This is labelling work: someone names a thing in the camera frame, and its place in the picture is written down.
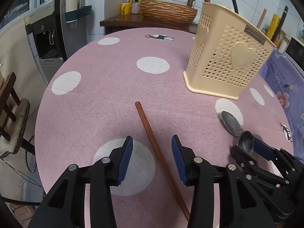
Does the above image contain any dark wooden counter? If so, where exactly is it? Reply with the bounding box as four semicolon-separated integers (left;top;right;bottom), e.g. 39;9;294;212
99;14;197;35

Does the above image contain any cream plastic utensil holder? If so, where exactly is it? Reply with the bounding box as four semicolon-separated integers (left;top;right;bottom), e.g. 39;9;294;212
183;2;275;100

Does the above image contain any woven basin sink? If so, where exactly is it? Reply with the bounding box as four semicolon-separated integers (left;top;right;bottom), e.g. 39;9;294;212
140;0;197;24

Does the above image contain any wooden stool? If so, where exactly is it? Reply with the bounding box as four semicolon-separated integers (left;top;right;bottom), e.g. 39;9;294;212
1;72;35;158

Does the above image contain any yellow mug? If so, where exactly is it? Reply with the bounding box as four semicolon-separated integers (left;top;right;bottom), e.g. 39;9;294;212
120;3;132;15

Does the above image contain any pink polka dot tablecloth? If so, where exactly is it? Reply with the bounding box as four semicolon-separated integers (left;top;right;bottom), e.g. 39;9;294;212
35;28;293;227

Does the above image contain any white microwave oven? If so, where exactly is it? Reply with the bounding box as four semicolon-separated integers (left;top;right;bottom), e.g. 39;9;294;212
285;37;304;65

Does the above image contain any water dispenser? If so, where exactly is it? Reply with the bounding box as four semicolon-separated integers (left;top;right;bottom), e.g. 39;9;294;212
26;0;92;82

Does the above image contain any yellow roll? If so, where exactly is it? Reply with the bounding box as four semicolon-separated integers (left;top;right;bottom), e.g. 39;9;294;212
266;14;281;40

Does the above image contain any steel spoon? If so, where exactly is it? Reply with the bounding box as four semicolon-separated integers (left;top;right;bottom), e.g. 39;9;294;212
222;111;244;137
237;131;254;153

